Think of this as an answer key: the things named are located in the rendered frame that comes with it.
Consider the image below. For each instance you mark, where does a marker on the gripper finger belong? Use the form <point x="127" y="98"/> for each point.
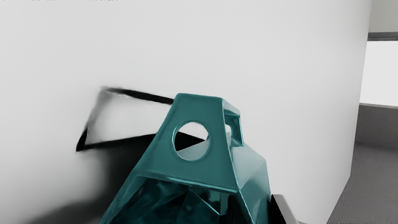
<point x="281" y="211"/>

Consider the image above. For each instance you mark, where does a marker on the teal faceted mug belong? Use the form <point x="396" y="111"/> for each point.
<point x="199" y="174"/>

